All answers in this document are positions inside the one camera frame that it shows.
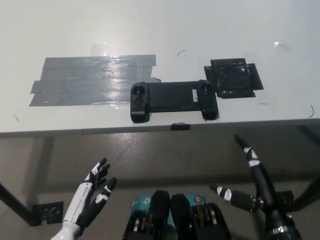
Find large grey tape patch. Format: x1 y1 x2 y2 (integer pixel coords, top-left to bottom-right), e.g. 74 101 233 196
28 53 162 108

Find black table leg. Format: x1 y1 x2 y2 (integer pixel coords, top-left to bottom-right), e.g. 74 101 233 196
292 172 320 213
0 182 38 227

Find black game controller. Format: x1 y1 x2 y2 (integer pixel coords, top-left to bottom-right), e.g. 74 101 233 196
129 79 220 124

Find black and teal robot body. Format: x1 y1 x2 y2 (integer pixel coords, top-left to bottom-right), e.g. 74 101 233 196
121 189 232 240

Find white and black left hand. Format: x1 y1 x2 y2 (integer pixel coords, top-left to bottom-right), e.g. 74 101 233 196
49 157 118 240

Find black and white right hand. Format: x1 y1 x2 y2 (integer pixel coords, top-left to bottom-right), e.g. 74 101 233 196
209 134 295 227

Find black square tape patch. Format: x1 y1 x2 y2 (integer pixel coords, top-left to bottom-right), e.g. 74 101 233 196
203 57 265 99

